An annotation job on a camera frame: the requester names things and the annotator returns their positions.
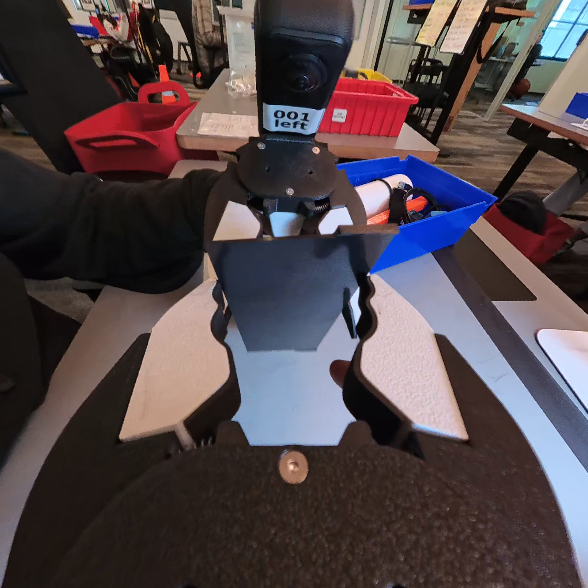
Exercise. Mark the orange traffic cone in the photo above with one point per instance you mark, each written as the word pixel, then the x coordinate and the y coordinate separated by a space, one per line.
pixel 164 76

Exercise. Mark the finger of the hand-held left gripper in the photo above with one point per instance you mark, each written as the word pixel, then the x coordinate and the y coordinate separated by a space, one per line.
pixel 236 225
pixel 337 218

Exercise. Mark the white paper roll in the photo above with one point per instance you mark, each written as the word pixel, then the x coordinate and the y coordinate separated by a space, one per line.
pixel 376 193

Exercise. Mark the blue plastic bin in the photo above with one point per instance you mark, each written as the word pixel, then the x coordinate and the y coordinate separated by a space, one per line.
pixel 436 239

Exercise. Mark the black cap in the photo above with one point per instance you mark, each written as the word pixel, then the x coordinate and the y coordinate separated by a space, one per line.
pixel 523 211

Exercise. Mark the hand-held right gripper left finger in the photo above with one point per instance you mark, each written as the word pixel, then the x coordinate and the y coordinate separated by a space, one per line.
pixel 179 372

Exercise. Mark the white folding stand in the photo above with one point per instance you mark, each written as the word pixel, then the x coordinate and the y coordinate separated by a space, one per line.
pixel 569 358

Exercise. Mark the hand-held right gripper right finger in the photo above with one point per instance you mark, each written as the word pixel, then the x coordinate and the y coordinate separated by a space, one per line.
pixel 404 367

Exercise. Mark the black trapezoid plate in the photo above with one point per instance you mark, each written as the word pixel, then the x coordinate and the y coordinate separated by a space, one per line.
pixel 285 285

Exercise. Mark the grey side table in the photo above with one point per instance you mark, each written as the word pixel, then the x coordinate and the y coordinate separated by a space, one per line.
pixel 367 144

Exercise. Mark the person's dark clothing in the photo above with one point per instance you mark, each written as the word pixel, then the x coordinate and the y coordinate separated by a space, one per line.
pixel 18 358

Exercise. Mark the wooden office desk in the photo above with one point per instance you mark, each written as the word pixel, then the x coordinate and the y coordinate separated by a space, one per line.
pixel 542 120

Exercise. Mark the standing desk with paper sheets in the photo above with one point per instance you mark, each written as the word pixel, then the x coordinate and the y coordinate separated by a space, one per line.
pixel 464 27

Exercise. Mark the blue bin with white label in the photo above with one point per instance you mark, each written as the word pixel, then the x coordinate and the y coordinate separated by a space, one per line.
pixel 578 103

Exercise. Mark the red storage tote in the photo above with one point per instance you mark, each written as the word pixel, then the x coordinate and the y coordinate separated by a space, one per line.
pixel 376 110

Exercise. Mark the clear plastic bag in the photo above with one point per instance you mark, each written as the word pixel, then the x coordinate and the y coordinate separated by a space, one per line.
pixel 240 55

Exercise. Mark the white paper sheet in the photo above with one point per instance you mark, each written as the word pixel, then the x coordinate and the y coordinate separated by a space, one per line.
pixel 225 124

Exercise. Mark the red tote bag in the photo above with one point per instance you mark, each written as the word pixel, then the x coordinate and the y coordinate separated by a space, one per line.
pixel 542 243

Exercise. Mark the black backpack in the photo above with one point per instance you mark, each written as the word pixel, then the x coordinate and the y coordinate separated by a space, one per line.
pixel 156 41

